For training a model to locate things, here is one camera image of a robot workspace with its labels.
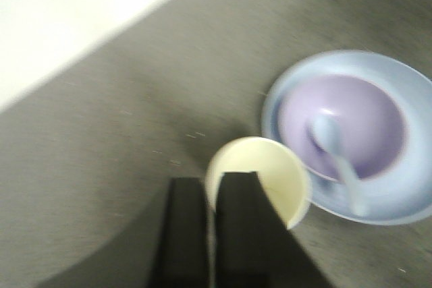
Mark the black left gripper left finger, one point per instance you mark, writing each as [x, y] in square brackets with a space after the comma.
[182, 258]

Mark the cream plastic cup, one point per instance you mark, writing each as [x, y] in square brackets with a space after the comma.
[281, 173]

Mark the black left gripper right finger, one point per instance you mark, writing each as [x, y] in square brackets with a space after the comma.
[254, 248]

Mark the light blue plastic spoon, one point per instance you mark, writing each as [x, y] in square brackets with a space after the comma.
[327, 135]

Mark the purple plastic bowl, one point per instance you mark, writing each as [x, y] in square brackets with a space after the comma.
[374, 128]

